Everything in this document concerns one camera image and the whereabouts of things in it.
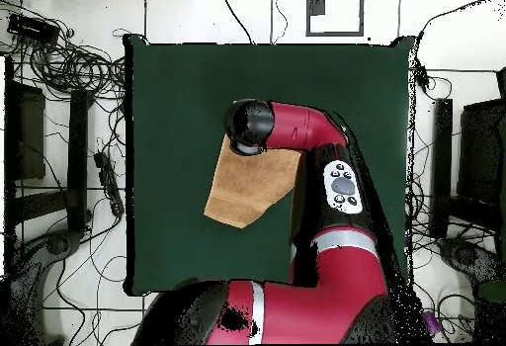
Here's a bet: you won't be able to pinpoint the tan terry towel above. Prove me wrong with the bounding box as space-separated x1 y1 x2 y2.
203 133 303 229

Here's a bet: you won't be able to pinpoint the dark flat panel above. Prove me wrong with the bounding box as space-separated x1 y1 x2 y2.
4 80 46 181

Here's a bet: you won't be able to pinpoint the dark green table cloth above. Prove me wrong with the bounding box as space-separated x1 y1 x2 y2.
123 32 416 299

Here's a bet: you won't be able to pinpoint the black power strip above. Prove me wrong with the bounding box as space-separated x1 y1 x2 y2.
93 150 126 217

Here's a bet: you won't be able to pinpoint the grey stand base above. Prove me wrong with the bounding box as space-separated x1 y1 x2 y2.
7 228 84 345
437 236 505 284

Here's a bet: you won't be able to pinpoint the purple small object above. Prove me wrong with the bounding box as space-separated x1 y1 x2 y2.
423 310 442 336

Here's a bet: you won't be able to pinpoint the black electronics box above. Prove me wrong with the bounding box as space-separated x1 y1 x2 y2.
6 12 61 45

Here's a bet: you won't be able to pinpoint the long black cable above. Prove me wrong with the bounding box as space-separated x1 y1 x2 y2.
215 0 256 45

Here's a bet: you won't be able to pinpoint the grey square floor frame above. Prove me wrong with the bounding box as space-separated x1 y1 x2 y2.
305 0 365 38

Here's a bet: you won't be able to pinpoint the tangled black cables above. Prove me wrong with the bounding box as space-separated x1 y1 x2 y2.
404 64 499 343
0 0 127 102

